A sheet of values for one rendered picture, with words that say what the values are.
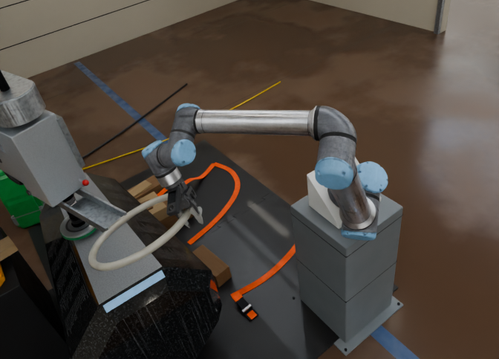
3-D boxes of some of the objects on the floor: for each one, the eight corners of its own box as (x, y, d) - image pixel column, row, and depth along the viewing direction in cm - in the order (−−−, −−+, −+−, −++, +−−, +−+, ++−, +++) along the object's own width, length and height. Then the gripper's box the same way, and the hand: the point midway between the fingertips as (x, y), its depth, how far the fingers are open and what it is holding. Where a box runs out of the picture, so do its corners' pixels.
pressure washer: (16, 208, 388) (-37, 130, 334) (55, 195, 395) (9, 117, 341) (14, 233, 362) (-44, 152, 307) (56, 219, 369) (6, 137, 315)
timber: (232, 276, 293) (229, 266, 286) (218, 288, 288) (215, 276, 280) (206, 254, 312) (202, 244, 304) (192, 264, 306) (188, 253, 299)
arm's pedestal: (344, 258, 294) (344, 162, 241) (403, 305, 260) (419, 206, 207) (289, 299, 275) (276, 205, 222) (345, 356, 241) (346, 261, 188)
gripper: (188, 171, 168) (213, 213, 176) (163, 180, 172) (188, 221, 180) (182, 181, 161) (207, 225, 169) (156, 190, 165) (182, 233, 173)
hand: (194, 224), depth 171 cm, fingers closed on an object, 5 cm apart
